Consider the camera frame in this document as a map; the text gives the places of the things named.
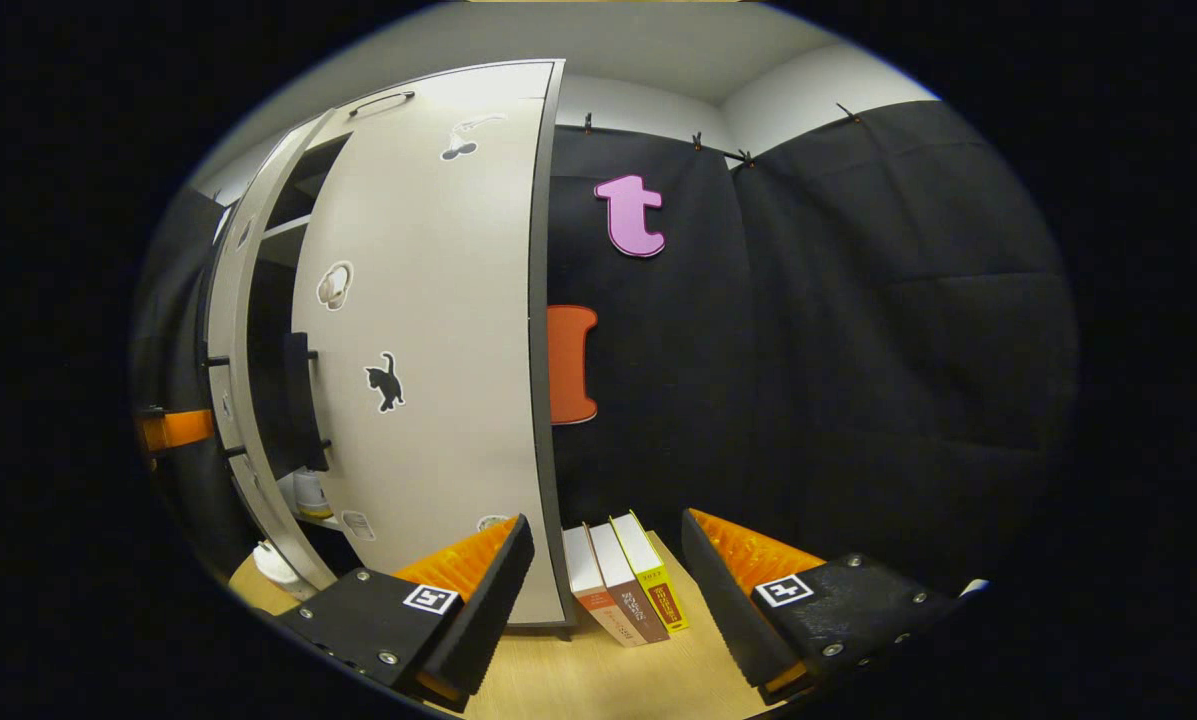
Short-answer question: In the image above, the white shoe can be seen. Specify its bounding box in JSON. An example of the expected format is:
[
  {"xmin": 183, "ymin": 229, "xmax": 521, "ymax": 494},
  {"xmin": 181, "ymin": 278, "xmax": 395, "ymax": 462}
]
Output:
[{"xmin": 291, "ymin": 468, "xmax": 336, "ymax": 521}]

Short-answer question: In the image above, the white shoe cabinet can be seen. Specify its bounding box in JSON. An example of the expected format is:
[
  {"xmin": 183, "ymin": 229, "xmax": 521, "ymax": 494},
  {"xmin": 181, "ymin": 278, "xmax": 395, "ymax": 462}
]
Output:
[{"xmin": 213, "ymin": 60, "xmax": 574, "ymax": 631}]

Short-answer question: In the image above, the white book brown label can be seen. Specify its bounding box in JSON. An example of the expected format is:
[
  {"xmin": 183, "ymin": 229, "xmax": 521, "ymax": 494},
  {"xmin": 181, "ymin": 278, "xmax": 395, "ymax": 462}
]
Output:
[{"xmin": 585, "ymin": 520, "xmax": 671, "ymax": 644}]

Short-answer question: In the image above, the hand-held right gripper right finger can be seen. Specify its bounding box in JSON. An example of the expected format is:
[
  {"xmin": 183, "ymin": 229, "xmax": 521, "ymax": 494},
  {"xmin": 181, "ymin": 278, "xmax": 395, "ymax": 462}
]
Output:
[{"xmin": 680, "ymin": 508, "xmax": 954, "ymax": 701}]

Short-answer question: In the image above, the white cabinet drawer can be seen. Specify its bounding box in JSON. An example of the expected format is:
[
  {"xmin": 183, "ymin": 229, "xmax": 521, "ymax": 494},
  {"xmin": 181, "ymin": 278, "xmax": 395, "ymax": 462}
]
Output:
[{"xmin": 308, "ymin": 62, "xmax": 559, "ymax": 136}]

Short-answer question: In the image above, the small white object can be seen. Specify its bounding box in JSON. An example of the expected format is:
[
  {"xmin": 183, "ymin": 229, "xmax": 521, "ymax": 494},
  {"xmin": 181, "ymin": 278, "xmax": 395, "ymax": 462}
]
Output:
[{"xmin": 252, "ymin": 540, "xmax": 306, "ymax": 603}]

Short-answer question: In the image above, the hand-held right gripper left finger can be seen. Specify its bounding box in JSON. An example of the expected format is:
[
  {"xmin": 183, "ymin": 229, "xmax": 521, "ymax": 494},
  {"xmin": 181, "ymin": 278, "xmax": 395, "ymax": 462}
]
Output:
[{"xmin": 273, "ymin": 514, "xmax": 536, "ymax": 713}]

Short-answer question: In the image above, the white cabinet door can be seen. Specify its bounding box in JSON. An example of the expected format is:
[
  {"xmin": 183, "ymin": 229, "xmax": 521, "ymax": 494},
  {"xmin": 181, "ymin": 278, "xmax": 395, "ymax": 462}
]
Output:
[
  {"xmin": 291, "ymin": 60, "xmax": 571, "ymax": 629},
  {"xmin": 203, "ymin": 110, "xmax": 344, "ymax": 593}
]

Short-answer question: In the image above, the black drawer handle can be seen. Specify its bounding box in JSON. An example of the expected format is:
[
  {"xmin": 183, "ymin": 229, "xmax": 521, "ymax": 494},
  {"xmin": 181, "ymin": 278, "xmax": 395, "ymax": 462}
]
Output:
[{"xmin": 346, "ymin": 90, "xmax": 417, "ymax": 118}]

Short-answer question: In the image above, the yellow book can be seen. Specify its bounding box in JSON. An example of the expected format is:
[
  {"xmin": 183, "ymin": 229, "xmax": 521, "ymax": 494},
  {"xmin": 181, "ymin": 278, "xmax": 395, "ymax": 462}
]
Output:
[{"xmin": 610, "ymin": 510, "xmax": 691, "ymax": 633}]

